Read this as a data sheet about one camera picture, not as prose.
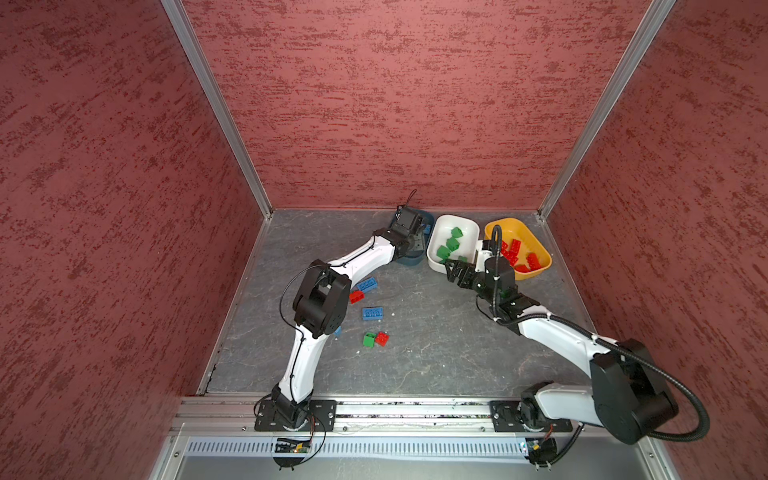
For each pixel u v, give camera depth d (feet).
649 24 2.38
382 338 2.81
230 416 2.49
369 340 2.80
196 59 2.58
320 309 1.83
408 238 2.53
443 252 3.47
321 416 2.44
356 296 3.11
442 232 3.72
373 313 3.02
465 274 2.50
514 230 3.68
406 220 2.49
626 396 1.38
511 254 3.48
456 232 3.70
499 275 2.11
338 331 1.97
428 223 3.62
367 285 3.18
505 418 2.43
